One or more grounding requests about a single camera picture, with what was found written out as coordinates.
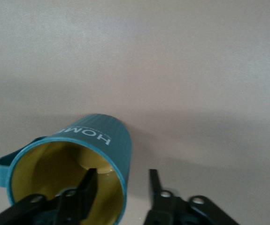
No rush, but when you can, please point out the teal cup with yellow inside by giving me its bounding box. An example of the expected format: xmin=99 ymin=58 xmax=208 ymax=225
xmin=0 ymin=113 xmax=133 ymax=225

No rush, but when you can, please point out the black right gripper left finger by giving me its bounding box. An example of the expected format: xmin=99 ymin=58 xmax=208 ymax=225
xmin=0 ymin=168 xmax=100 ymax=225

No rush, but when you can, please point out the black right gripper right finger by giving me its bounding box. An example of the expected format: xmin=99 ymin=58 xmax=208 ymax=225
xmin=144 ymin=168 xmax=240 ymax=225

